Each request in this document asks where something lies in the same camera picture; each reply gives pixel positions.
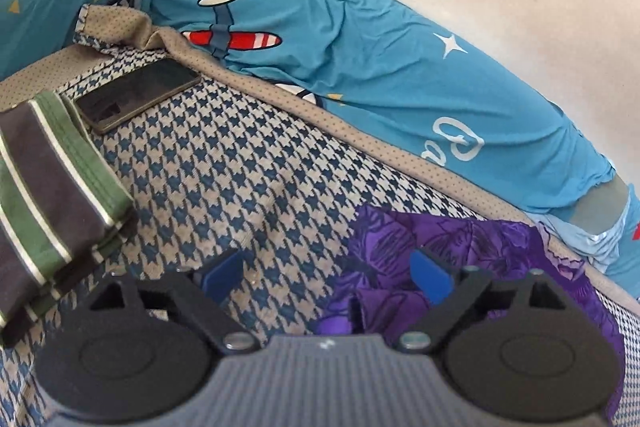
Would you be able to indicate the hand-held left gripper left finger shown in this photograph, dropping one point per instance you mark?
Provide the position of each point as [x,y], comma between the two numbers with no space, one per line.
[222,277]

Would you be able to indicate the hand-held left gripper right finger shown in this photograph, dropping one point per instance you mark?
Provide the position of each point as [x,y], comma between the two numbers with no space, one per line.
[430,279]

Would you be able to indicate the purple floral garment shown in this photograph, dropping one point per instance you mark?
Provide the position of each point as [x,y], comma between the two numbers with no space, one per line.
[400,237]

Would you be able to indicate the blue red patch backrest cover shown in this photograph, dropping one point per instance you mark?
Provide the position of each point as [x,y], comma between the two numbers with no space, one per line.
[600,252]

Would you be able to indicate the grey sofa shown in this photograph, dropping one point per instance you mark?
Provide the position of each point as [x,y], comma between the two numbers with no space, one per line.
[600,207]

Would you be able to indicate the green brown striped folded garment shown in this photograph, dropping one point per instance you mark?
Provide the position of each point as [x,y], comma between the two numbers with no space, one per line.
[50,197]

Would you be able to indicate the black smartphone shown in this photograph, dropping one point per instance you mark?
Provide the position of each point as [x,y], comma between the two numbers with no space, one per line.
[135,94]

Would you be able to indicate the blue star print backrest cover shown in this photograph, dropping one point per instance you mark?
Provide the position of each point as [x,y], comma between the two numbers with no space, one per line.
[375,72]

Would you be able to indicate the teal triangle print armrest cover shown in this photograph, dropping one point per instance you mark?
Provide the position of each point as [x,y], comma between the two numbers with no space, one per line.
[60,2]

